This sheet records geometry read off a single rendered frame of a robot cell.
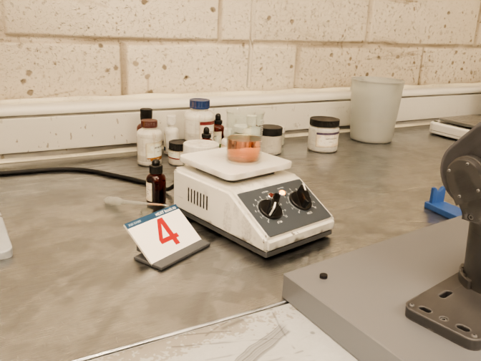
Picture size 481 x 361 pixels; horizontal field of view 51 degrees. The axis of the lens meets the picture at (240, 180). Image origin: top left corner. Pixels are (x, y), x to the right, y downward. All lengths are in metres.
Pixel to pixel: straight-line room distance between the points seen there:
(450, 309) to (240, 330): 0.19
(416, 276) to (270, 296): 0.15
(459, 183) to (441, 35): 1.22
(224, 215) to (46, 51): 0.56
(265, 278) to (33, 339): 0.25
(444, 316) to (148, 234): 0.34
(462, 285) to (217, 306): 0.23
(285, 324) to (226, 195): 0.21
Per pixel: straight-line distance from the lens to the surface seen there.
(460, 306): 0.49
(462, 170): 0.47
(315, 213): 0.68
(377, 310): 0.49
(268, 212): 0.63
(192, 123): 1.04
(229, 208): 0.65
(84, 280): 0.59
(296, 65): 1.32
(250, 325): 0.50
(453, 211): 0.85
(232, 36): 1.21
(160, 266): 0.60
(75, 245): 0.67
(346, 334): 0.48
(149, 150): 0.98
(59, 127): 1.05
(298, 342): 0.49
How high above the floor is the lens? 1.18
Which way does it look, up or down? 18 degrees down
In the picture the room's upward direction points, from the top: 3 degrees clockwise
